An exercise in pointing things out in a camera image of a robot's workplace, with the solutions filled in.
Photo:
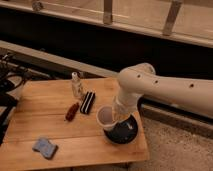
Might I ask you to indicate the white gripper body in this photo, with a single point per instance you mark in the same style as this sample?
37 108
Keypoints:
124 104

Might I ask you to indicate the white ceramic cup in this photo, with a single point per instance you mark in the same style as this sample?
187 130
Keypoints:
104 118

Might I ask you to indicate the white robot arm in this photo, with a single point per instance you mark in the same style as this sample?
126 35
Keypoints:
192 95

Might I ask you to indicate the black white striped block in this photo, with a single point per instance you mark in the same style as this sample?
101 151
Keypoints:
87 102

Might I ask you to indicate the small red brown object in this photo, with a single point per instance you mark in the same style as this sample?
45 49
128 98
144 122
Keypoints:
71 112

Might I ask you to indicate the small clear bottle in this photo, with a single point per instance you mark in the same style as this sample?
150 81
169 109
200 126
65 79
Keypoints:
77 87

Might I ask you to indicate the blue sponge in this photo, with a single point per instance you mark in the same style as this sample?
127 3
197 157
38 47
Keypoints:
45 148

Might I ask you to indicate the metal rail bracket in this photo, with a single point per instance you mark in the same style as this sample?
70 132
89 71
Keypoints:
36 5
108 15
171 17

